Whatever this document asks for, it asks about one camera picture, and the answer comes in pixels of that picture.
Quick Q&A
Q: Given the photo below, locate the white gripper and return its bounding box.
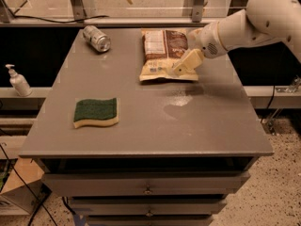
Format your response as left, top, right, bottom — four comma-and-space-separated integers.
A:
172, 22, 228, 76

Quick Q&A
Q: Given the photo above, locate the brown chip bag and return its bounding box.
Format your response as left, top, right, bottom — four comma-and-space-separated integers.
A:
139, 28, 198, 81

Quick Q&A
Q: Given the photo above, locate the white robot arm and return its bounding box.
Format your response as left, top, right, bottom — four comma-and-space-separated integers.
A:
172, 0, 301, 76

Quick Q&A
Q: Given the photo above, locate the silver soda can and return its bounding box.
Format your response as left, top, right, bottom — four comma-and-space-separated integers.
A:
83, 25, 111, 53

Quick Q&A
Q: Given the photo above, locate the green yellow sponge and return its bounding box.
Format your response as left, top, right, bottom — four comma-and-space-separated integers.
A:
73, 98, 119, 128

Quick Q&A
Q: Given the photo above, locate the grey drawer cabinet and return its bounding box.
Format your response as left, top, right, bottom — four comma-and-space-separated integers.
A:
22, 29, 273, 226

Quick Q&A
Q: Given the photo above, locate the top drawer knob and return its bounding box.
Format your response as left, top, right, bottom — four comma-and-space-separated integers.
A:
143, 186, 152, 195

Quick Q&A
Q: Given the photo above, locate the drawer knob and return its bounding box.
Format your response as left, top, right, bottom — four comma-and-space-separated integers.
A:
143, 186, 152, 195
145, 210, 154, 218

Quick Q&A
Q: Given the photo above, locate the white pump bottle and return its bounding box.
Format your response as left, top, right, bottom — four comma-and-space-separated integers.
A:
6, 64, 32, 97

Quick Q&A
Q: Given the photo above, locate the cardboard box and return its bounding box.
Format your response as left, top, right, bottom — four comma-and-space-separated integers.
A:
0, 158, 43, 216

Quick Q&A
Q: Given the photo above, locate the right metal bracket post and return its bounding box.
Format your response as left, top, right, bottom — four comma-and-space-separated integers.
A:
191, 0, 205, 23

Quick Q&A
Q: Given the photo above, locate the metal bracket post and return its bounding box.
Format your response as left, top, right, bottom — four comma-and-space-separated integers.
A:
70, 0, 96, 20
191, 0, 205, 23

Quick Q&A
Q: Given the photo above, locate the black cable on ledge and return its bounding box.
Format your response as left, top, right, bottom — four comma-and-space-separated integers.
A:
12, 14, 109, 24

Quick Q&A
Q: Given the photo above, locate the left metal bracket post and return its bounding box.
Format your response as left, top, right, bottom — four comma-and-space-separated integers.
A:
70, 0, 96, 20

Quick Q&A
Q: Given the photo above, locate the black floor cable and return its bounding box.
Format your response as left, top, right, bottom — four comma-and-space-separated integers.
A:
0, 141, 59, 226

